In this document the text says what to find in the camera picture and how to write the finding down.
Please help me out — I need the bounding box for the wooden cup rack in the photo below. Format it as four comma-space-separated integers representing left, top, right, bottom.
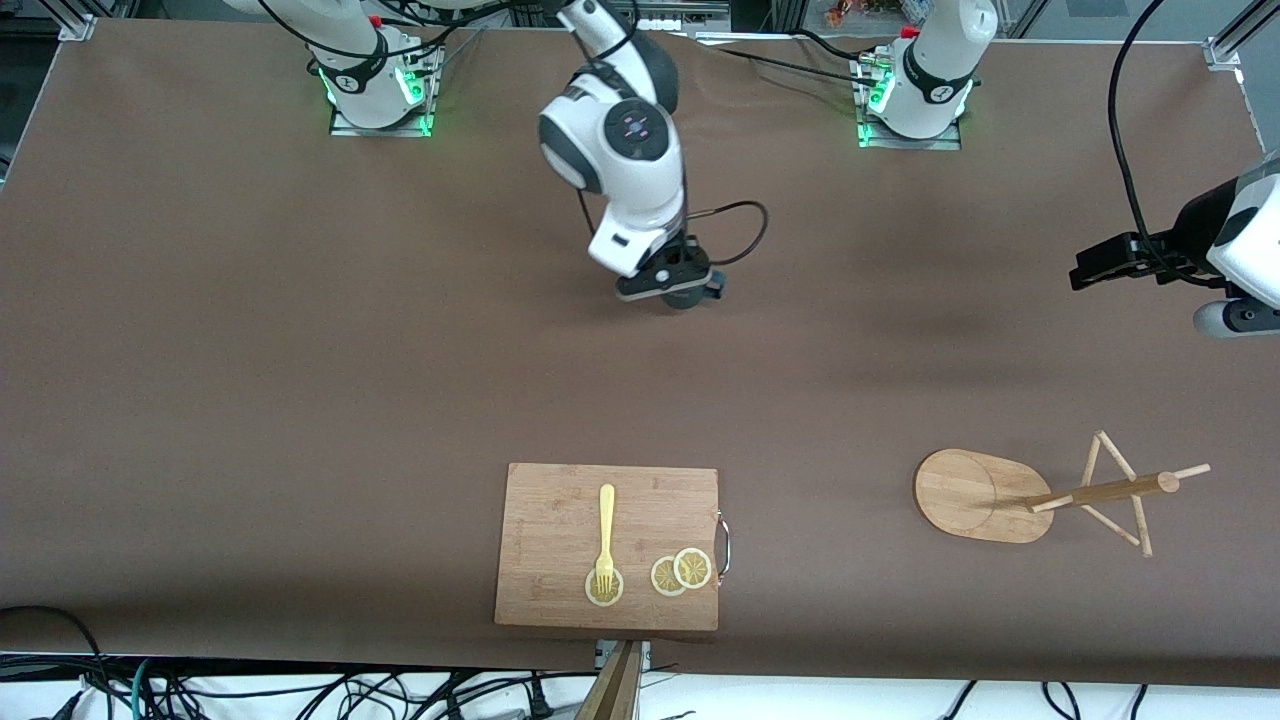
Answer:
913, 430, 1212, 559

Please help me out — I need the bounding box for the grey power strip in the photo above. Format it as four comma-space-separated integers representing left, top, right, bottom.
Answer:
640, 0, 733, 33

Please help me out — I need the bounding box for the yellow plastic fork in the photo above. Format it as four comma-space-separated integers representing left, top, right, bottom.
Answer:
595, 484, 617, 597

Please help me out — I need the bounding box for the bamboo cutting board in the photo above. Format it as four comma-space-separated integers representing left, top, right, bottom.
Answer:
494, 462, 732, 633

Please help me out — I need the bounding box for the wooden beam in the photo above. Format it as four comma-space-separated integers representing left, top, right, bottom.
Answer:
575, 640, 644, 720

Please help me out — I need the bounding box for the aluminium frame profile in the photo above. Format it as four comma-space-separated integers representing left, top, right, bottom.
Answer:
58, 0, 101, 43
1203, 0, 1280, 71

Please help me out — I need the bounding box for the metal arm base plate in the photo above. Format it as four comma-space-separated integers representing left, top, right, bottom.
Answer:
856, 55, 963, 151
330, 40, 438, 138

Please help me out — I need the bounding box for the black cable on table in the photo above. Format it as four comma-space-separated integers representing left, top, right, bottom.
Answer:
690, 35, 886, 91

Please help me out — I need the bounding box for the metal bracket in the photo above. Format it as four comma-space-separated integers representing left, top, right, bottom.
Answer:
595, 640, 652, 673

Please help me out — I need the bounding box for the black looped floor cable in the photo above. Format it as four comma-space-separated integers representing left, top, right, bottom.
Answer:
0, 604, 113, 720

